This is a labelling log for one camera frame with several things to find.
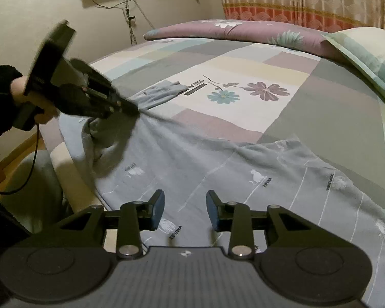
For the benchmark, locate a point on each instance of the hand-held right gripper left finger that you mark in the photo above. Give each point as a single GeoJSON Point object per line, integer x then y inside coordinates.
{"type": "Point", "coordinates": [158, 210]}

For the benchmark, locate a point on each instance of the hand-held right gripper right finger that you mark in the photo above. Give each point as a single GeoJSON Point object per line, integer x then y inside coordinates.
{"type": "Point", "coordinates": [211, 210]}

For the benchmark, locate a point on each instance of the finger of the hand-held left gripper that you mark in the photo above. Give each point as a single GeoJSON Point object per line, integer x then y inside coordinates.
{"type": "Point", "coordinates": [109, 86]}
{"type": "Point", "coordinates": [83, 102]}

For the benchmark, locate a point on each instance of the grey printed pants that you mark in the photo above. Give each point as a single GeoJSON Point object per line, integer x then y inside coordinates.
{"type": "Point", "coordinates": [211, 173]}

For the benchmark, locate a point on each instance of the person's left forearm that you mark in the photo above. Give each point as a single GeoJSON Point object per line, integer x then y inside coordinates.
{"type": "Point", "coordinates": [0, 102]}

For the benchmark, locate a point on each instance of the person's left hand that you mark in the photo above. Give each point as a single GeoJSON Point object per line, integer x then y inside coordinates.
{"type": "Point", "coordinates": [19, 91]}

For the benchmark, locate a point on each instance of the person's grey trouser leg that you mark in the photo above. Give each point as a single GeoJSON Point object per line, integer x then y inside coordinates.
{"type": "Point", "coordinates": [32, 186]}

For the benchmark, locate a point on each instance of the purple floral quilt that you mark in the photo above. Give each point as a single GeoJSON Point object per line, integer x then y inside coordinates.
{"type": "Point", "coordinates": [237, 32]}

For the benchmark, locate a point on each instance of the patterned orange curtain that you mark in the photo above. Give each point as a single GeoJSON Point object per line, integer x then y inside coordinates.
{"type": "Point", "coordinates": [301, 0]}

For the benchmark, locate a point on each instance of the checked green pillow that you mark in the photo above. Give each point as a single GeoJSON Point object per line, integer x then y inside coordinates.
{"type": "Point", "coordinates": [369, 54]}

